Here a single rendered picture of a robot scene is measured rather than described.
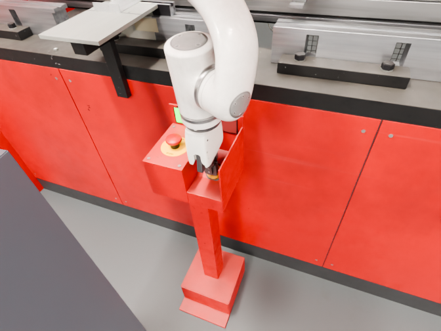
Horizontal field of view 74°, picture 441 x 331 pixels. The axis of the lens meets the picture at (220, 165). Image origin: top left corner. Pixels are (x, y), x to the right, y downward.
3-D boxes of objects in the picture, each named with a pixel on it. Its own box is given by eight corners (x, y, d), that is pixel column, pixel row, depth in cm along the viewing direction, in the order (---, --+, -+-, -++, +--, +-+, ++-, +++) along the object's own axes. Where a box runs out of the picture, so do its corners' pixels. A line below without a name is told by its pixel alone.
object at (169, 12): (113, 11, 89) (109, 0, 87) (119, 8, 91) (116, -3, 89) (170, 16, 83) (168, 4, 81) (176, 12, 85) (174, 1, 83)
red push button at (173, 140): (165, 152, 72) (161, 140, 69) (172, 141, 74) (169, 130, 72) (179, 155, 70) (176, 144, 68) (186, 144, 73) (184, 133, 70)
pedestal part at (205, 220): (204, 274, 117) (184, 186, 79) (210, 261, 121) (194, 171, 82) (218, 279, 115) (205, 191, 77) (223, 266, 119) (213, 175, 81)
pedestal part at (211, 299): (179, 310, 119) (174, 298, 111) (203, 256, 135) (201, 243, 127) (224, 328, 113) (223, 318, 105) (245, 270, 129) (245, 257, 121)
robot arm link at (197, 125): (190, 88, 60) (193, 100, 63) (171, 116, 55) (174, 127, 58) (228, 94, 58) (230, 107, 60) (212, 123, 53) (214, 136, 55)
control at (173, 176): (153, 193, 77) (134, 141, 65) (180, 154, 88) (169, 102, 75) (223, 213, 72) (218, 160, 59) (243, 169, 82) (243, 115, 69)
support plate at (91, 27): (39, 39, 71) (37, 34, 70) (106, 4, 88) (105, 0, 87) (99, 46, 66) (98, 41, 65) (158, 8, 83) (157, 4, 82)
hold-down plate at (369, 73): (276, 73, 76) (277, 62, 73) (281, 64, 79) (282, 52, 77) (405, 89, 67) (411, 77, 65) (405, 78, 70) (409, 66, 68)
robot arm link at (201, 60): (233, 106, 56) (202, 87, 60) (229, 38, 46) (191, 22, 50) (201, 129, 52) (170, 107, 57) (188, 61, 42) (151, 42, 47)
